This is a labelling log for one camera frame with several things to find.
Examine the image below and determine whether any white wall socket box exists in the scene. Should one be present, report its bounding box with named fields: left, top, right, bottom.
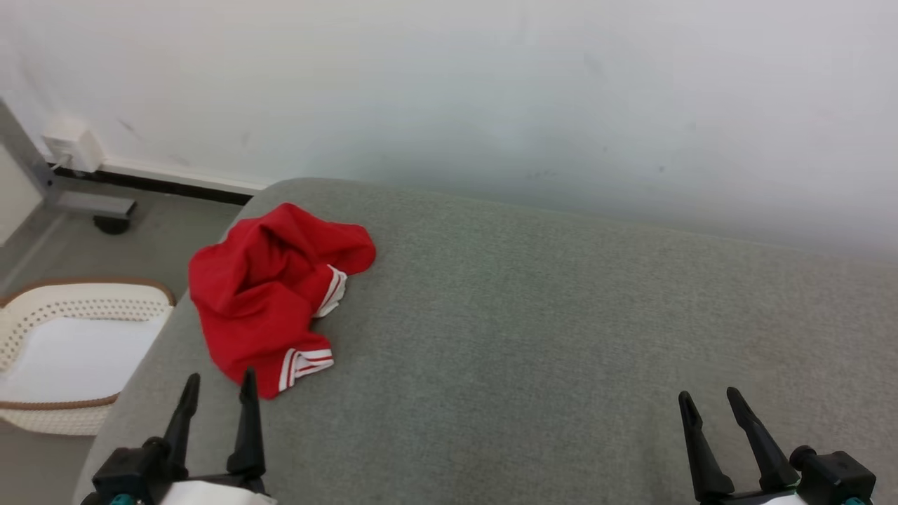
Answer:
left=41, top=121, right=106, bottom=174

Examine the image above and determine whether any grey fabric sofa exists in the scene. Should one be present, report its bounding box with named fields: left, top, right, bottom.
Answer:
left=70, top=177, right=898, bottom=505

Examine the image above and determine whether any red and white jersey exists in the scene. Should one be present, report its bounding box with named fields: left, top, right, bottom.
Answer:
left=188, top=203, right=377, bottom=400

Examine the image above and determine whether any white baseboard strip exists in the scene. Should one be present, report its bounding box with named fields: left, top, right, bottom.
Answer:
left=95, top=160, right=271, bottom=197

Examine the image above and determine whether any white perforated laundry basket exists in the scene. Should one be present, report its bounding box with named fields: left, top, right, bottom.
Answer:
left=0, top=278, right=176, bottom=437

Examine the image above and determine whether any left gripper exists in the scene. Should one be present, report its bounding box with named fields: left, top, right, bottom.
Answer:
left=160, top=367, right=279, bottom=505

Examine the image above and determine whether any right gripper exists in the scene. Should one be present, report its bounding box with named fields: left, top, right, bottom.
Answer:
left=678, top=386, right=808, bottom=505

